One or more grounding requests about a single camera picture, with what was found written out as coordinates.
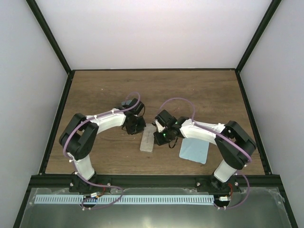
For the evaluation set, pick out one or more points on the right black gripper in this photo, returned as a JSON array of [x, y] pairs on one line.
[[159, 140]]

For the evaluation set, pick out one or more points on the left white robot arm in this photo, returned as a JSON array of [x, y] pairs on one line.
[[79, 136]]

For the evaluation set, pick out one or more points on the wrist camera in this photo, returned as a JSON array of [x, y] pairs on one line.
[[164, 120], [137, 110]]

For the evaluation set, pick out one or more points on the light blue cloth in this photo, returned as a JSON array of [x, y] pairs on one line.
[[194, 150]]

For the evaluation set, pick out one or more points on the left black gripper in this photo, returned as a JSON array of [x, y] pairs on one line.
[[138, 130]]

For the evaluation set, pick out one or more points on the blue-grey glasses case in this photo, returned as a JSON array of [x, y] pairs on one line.
[[127, 102]]

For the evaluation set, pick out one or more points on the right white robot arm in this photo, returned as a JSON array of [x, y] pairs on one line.
[[234, 144]]

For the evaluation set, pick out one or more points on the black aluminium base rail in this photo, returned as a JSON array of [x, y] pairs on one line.
[[203, 183]]

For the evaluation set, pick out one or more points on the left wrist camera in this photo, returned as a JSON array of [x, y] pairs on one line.
[[137, 110]]

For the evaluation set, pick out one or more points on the light blue slotted cable duct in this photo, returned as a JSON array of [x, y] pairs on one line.
[[127, 199]]

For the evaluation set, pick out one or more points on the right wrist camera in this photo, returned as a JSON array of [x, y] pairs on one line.
[[164, 120]]

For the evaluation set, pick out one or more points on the light grey glasses case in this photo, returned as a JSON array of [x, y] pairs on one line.
[[147, 142]]

